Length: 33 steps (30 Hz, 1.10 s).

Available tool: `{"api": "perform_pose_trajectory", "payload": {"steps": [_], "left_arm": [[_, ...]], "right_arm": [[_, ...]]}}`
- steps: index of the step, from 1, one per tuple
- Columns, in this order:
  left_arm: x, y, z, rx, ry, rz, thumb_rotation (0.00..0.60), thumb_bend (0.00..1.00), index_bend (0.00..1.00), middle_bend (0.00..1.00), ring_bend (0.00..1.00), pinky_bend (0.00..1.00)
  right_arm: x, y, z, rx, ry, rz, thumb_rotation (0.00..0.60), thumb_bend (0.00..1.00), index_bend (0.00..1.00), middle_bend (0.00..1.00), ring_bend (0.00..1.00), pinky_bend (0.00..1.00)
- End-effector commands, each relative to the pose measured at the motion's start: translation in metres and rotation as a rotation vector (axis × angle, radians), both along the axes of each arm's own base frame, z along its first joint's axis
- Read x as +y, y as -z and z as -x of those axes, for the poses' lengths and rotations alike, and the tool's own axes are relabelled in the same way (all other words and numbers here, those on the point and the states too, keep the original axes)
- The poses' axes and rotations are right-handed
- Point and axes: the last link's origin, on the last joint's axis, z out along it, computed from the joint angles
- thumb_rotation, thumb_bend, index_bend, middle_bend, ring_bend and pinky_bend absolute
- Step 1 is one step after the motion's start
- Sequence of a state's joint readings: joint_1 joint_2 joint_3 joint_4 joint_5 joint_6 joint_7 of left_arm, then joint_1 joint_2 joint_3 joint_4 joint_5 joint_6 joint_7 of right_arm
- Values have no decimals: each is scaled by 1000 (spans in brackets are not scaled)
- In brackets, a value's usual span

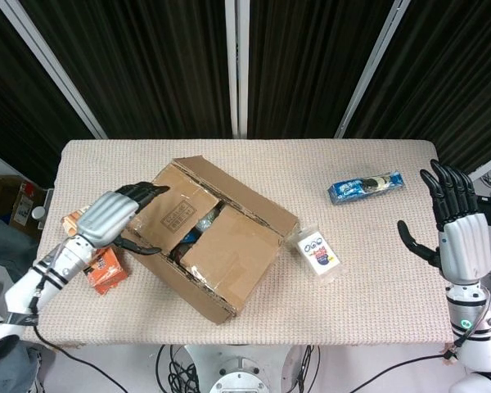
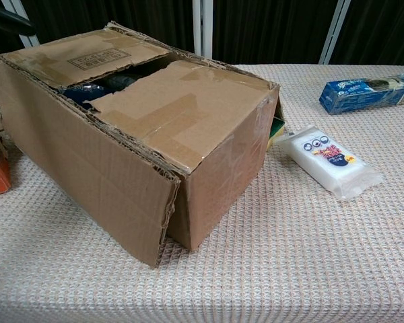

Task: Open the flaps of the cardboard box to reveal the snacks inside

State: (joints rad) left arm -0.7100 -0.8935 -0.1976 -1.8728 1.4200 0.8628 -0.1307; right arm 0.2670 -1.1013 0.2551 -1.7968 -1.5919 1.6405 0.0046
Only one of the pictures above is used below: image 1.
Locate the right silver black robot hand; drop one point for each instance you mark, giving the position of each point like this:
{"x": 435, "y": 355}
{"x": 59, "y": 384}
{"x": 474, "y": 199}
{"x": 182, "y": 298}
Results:
{"x": 464, "y": 241}

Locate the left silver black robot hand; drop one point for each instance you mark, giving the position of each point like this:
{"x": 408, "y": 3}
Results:
{"x": 106, "y": 217}

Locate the brown cardboard shipping box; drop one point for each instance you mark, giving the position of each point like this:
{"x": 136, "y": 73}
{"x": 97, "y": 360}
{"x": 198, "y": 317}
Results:
{"x": 229, "y": 249}

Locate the white silver robot base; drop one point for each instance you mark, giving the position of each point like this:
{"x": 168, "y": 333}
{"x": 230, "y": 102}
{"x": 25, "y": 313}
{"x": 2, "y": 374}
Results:
{"x": 239, "y": 374}

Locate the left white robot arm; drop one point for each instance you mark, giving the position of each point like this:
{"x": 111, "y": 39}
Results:
{"x": 28, "y": 290}

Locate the orange carton box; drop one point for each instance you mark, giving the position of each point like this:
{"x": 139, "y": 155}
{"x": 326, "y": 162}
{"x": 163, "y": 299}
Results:
{"x": 106, "y": 270}

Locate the brown cardboard box with red print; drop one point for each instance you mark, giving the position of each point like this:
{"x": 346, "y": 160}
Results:
{"x": 8, "y": 200}

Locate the orange striped wafer pack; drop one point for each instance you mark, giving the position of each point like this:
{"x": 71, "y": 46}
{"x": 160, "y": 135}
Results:
{"x": 71, "y": 221}

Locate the white food-print snack bag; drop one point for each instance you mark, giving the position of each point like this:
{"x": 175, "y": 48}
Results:
{"x": 206, "y": 220}

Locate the blue cookie pack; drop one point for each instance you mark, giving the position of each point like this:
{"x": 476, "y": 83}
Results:
{"x": 364, "y": 187}

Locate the beige woven tablecloth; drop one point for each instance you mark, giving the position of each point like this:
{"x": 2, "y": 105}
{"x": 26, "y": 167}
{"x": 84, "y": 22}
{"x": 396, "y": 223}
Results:
{"x": 352, "y": 303}

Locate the white clear snack pack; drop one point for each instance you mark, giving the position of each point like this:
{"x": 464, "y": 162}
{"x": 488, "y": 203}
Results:
{"x": 319, "y": 254}

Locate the black pleated curtain panel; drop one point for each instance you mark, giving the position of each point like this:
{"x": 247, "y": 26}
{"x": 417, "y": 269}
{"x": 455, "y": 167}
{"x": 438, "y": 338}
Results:
{"x": 303, "y": 65}
{"x": 454, "y": 82}
{"x": 12, "y": 102}
{"x": 147, "y": 65}

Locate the white frame post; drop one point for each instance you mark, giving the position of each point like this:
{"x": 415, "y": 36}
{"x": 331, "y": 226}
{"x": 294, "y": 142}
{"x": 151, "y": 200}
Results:
{"x": 53, "y": 69}
{"x": 370, "y": 69}
{"x": 237, "y": 69}

